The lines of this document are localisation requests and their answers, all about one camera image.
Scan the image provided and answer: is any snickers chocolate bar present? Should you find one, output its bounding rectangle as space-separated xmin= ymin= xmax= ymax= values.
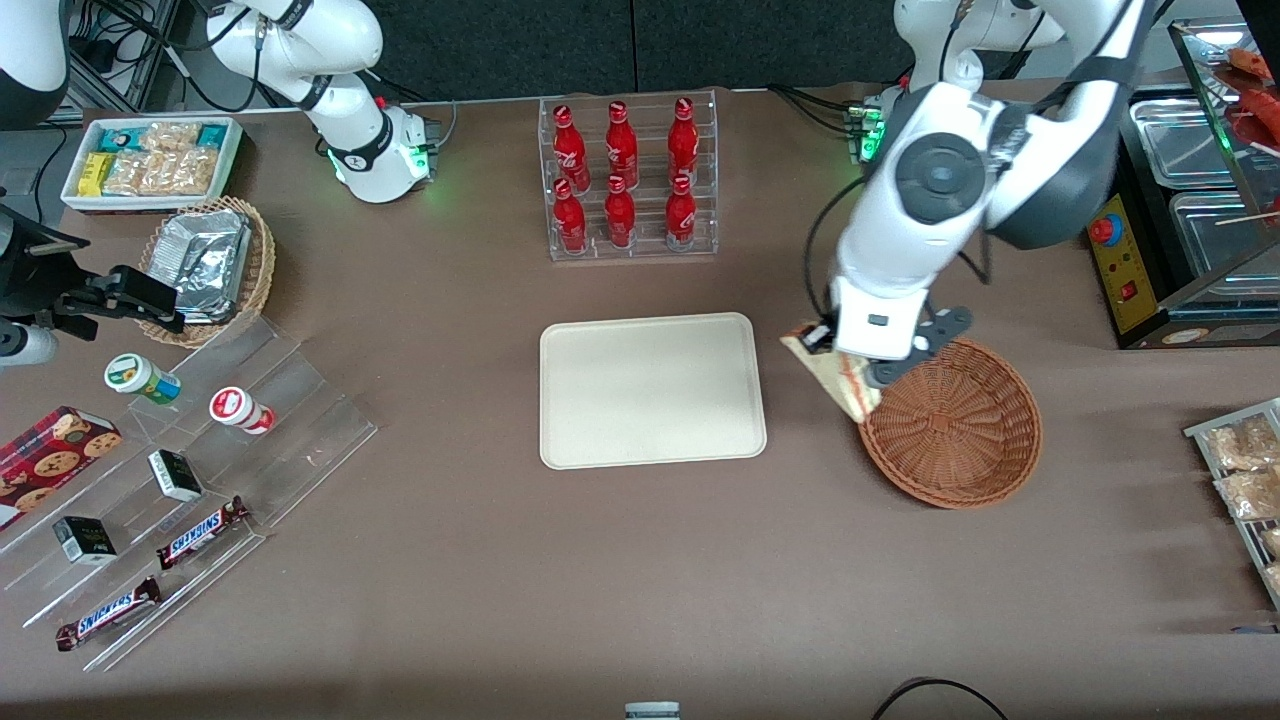
xmin=54 ymin=576 xmax=163 ymax=653
xmin=155 ymin=495 xmax=251 ymax=572

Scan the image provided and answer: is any small black box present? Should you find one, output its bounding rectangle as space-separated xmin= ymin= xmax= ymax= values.
xmin=147 ymin=449 xmax=205 ymax=504
xmin=52 ymin=515 xmax=119 ymax=567

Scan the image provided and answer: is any steel food pan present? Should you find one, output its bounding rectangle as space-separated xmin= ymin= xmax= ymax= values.
xmin=1168 ymin=189 xmax=1280 ymax=278
xmin=1129 ymin=96 xmax=1243 ymax=191

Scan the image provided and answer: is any red lid yogurt cup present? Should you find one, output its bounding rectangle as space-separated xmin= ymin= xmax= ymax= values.
xmin=208 ymin=386 xmax=277 ymax=437

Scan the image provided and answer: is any cream plastic tray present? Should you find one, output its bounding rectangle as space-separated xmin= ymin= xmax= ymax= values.
xmin=539 ymin=312 xmax=768 ymax=471

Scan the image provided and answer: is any red sausage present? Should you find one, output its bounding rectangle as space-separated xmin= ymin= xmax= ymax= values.
xmin=1224 ymin=46 xmax=1280 ymax=84
xmin=1235 ymin=89 xmax=1280 ymax=137

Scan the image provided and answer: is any red cola bottle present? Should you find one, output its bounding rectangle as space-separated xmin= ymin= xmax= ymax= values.
xmin=603 ymin=175 xmax=638 ymax=250
xmin=552 ymin=104 xmax=591 ymax=193
xmin=552 ymin=178 xmax=590 ymax=254
xmin=667 ymin=96 xmax=700 ymax=187
xmin=664 ymin=173 xmax=698 ymax=252
xmin=604 ymin=100 xmax=640 ymax=190

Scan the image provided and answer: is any triangular sandwich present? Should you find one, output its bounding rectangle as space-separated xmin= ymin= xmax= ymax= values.
xmin=779 ymin=322 xmax=884 ymax=427

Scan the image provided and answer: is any clear acrylic stepped stand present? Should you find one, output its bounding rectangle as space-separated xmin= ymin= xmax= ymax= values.
xmin=0 ymin=314 xmax=380 ymax=674

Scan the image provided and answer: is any clear acrylic bottle rack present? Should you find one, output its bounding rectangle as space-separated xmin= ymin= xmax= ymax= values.
xmin=538 ymin=89 xmax=720 ymax=263

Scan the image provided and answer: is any black looped cable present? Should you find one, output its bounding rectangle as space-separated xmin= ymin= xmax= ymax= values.
xmin=869 ymin=677 xmax=1012 ymax=720

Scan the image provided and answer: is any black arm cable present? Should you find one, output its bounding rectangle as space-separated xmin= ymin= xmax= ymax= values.
xmin=804 ymin=178 xmax=865 ymax=323

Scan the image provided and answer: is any green lid yogurt cup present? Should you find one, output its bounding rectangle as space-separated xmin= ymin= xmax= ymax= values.
xmin=104 ymin=353 xmax=184 ymax=406

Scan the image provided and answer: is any large brown wicker basket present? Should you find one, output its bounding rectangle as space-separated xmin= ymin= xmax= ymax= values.
xmin=857 ymin=335 xmax=1043 ymax=511

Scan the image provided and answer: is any grey wire snack tray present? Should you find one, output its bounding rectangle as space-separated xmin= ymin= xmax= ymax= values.
xmin=1183 ymin=397 xmax=1280 ymax=612

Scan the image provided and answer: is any aluminium frame rack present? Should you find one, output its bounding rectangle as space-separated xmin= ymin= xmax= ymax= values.
xmin=66 ymin=0 xmax=183 ymax=113

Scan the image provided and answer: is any white snack bin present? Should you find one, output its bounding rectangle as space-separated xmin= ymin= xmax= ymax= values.
xmin=60 ymin=115 xmax=245 ymax=216

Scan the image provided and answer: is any black hot food display case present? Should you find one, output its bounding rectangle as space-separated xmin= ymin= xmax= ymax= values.
xmin=1085 ymin=18 xmax=1280 ymax=352

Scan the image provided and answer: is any black base cable bundle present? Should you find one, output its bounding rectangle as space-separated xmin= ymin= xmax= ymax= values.
xmin=767 ymin=84 xmax=867 ymax=138

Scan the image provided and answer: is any clear cracker packet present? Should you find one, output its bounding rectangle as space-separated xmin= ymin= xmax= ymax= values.
xmin=139 ymin=121 xmax=202 ymax=154
xmin=104 ymin=150 xmax=161 ymax=197
xmin=150 ymin=147 xmax=220 ymax=197

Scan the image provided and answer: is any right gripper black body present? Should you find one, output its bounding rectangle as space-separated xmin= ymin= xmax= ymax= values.
xmin=0 ymin=205 xmax=91 ymax=324

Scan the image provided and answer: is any red cookie box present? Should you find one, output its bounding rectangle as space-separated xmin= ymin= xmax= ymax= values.
xmin=0 ymin=405 xmax=124 ymax=532

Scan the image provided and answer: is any silver foil package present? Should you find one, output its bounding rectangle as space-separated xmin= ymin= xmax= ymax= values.
xmin=149 ymin=209 xmax=252 ymax=324

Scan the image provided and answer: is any small tan wicker basket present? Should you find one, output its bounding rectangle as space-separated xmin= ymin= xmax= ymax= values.
xmin=137 ymin=196 xmax=278 ymax=350

